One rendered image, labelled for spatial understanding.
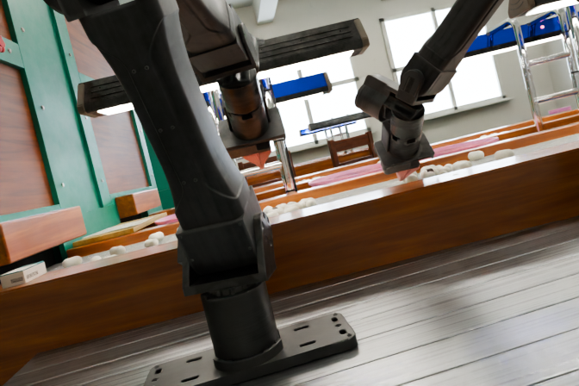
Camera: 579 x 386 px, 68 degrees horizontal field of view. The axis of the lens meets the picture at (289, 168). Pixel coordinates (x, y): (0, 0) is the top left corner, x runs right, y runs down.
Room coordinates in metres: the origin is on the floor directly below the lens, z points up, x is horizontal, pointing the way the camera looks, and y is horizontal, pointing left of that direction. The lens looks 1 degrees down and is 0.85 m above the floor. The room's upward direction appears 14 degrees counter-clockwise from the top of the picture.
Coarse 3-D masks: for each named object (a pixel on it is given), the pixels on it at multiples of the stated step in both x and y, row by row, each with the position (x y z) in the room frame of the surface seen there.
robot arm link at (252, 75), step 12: (240, 72) 0.61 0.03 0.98; (252, 72) 0.61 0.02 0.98; (228, 84) 0.60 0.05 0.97; (240, 84) 0.60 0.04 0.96; (252, 84) 0.60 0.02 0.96; (228, 96) 0.61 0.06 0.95; (240, 96) 0.60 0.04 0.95; (252, 96) 0.61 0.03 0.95; (228, 108) 0.63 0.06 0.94; (240, 108) 0.62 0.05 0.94; (252, 108) 0.63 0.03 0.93
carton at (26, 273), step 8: (32, 264) 0.68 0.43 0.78; (40, 264) 0.68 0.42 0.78; (8, 272) 0.64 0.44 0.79; (16, 272) 0.63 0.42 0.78; (24, 272) 0.63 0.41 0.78; (32, 272) 0.65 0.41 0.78; (40, 272) 0.67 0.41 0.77; (8, 280) 0.63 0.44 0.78; (16, 280) 0.63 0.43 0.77; (24, 280) 0.63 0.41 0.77
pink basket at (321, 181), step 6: (360, 168) 1.35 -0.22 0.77; (366, 168) 1.34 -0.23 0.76; (372, 168) 1.33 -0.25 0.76; (378, 168) 1.32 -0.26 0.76; (336, 174) 1.35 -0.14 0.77; (342, 174) 1.36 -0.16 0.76; (348, 174) 1.36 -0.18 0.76; (354, 174) 1.35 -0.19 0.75; (360, 174) 1.10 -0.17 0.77; (312, 180) 1.28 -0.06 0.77; (318, 180) 1.31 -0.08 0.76; (324, 180) 1.33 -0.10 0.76; (330, 180) 1.12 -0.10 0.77; (336, 180) 1.12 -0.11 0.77; (312, 186) 1.21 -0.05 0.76
